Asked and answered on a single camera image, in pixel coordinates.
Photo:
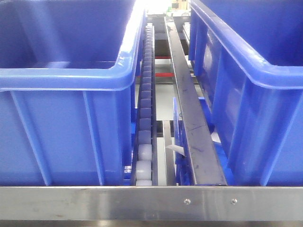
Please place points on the steel divider rail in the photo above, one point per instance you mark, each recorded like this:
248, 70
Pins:
201, 158

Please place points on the blue bin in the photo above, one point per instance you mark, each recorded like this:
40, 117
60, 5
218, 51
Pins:
248, 58
67, 73

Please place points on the white roller track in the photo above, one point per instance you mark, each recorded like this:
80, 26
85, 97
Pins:
145, 163

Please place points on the blue bin front right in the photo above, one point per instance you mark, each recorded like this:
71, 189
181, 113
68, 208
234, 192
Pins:
248, 58

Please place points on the blue bin front middle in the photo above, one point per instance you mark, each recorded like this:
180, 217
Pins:
67, 73

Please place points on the steel front crossbar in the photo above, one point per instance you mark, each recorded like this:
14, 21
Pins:
193, 203

